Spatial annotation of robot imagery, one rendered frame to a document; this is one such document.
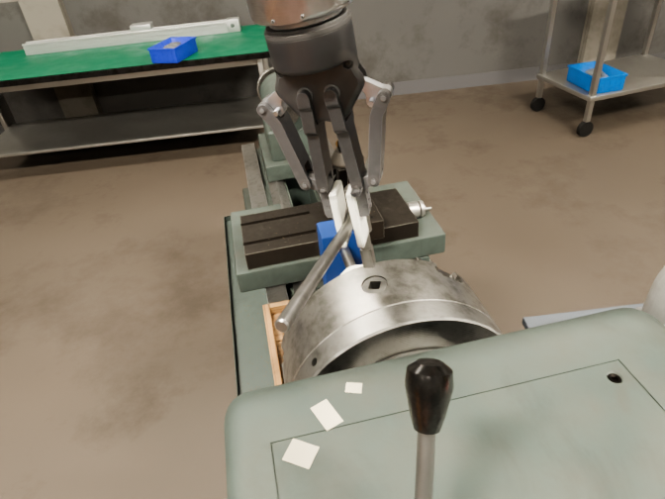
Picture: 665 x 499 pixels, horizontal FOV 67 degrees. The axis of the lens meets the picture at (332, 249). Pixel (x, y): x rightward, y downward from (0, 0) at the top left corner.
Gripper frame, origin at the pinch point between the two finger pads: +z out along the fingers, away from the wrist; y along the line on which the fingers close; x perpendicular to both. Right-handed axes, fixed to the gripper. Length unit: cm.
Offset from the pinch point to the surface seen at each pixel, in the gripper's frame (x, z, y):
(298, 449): -21.8, 9.9, -1.7
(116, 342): 81, 125, -156
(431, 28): 428, 101, -39
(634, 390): -10.0, 13.8, 27.1
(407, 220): 58, 43, -6
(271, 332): 22, 44, -30
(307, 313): 0.9, 16.6, -9.2
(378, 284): 4.2, 14.2, 0.3
